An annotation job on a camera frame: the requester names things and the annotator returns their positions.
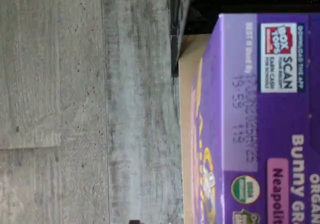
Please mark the black metal shelving rack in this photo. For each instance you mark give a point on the black metal shelving rack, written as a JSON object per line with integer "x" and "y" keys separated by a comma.
{"x": 175, "y": 46}

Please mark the purple Annie's box pink patch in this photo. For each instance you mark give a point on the purple Annie's box pink patch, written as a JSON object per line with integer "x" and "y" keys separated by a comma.
{"x": 250, "y": 109}

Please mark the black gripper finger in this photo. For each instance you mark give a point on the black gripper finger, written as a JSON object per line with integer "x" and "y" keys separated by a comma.
{"x": 134, "y": 222}

